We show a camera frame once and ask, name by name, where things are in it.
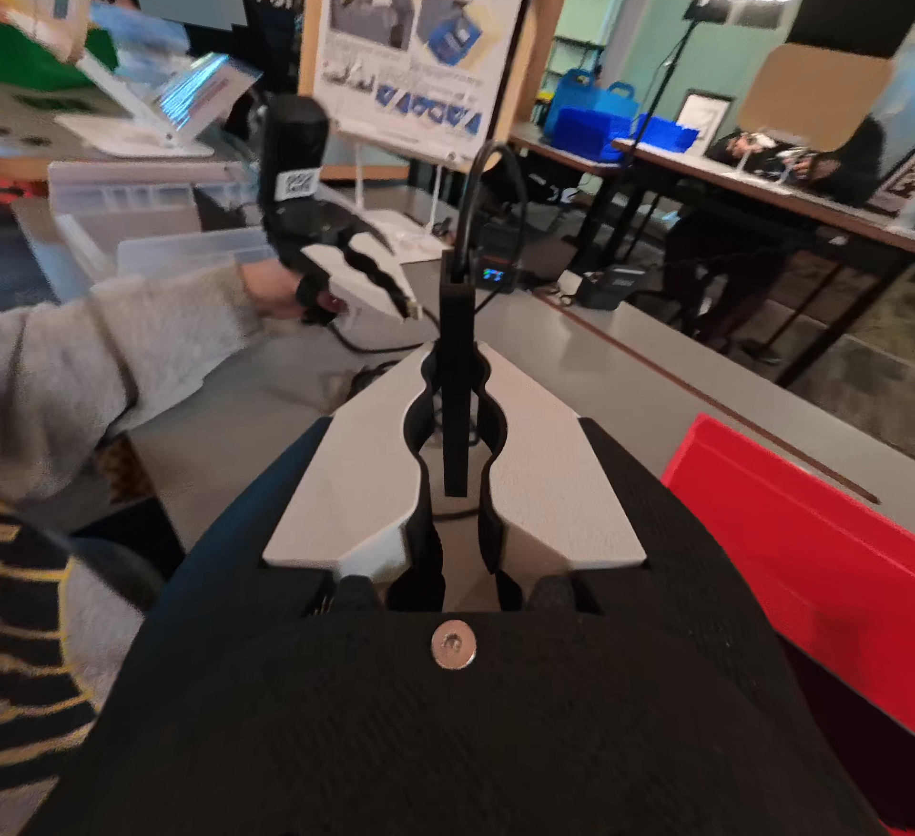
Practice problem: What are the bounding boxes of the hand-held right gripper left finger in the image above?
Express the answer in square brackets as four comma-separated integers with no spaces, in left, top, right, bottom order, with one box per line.
[262,341,440,587]

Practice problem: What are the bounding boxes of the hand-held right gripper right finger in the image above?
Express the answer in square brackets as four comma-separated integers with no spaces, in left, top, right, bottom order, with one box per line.
[472,341,649,601]

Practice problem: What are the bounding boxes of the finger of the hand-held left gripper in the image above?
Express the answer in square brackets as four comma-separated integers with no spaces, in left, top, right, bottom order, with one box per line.
[300,246,412,320]
[345,233,421,316]

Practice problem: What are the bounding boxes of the black cable gold usb plug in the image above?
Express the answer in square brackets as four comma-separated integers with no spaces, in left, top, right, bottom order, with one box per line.
[325,300,438,411]

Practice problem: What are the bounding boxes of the black hub cable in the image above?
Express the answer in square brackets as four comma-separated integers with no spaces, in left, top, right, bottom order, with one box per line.
[452,141,531,322]

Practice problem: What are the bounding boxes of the black usb hub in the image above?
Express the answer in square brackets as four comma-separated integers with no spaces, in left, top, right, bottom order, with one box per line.
[436,255,480,498]

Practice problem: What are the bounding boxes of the clear plastic bin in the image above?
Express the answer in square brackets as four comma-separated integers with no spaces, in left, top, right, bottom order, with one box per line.
[14,160,278,301]

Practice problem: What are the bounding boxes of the person's left forearm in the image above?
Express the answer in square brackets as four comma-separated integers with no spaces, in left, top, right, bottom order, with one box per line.
[0,263,262,504]

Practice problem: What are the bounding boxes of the person's left hand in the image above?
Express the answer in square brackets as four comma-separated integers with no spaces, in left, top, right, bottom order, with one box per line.
[239,257,351,327]

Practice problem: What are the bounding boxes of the white board stand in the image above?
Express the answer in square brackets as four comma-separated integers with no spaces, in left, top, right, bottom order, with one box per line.
[332,135,462,264]

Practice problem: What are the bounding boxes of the charger case with display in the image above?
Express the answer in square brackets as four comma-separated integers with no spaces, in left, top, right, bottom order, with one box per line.
[473,223,529,295]

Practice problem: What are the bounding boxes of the wooden instruction board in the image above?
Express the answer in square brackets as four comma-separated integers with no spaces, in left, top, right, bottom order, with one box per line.
[296,0,566,183]

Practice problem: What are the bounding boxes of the clear tilted stand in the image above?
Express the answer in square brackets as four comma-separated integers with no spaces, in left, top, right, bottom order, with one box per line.
[75,51,264,159]

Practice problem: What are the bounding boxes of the printed instruction poster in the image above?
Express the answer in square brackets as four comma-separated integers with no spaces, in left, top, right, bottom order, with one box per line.
[313,0,546,152]

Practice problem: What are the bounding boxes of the wooden workbench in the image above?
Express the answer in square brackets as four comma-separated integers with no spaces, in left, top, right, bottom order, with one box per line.
[508,122,626,258]

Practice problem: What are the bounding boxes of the red plastic tray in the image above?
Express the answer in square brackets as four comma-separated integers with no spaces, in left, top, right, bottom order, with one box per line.
[661,413,915,836]

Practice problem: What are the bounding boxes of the blue plastic tray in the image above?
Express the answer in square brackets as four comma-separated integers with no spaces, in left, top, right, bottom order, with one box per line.
[552,107,702,163]

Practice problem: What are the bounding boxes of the green mat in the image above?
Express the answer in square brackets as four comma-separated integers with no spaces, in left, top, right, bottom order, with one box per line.
[0,24,121,93]

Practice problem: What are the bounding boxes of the wooden pillar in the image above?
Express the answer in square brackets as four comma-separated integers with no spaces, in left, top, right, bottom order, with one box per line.
[493,0,589,145]

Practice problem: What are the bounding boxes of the small framed sign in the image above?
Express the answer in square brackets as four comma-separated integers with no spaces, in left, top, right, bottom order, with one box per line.
[674,90,735,138]

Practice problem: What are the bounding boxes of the wooden desk black legs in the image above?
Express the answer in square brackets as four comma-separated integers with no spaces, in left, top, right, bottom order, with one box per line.
[611,137,915,390]

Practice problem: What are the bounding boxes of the clear acrylic fixture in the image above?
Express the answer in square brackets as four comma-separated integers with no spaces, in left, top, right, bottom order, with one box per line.
[728,130,819,188]

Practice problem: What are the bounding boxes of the framed marker sign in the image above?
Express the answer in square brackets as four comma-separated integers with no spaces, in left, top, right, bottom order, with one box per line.
[866,151,915,216]

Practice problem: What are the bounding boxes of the black hanging panel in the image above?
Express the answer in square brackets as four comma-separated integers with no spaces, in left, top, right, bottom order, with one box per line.
[785,0,915,59]

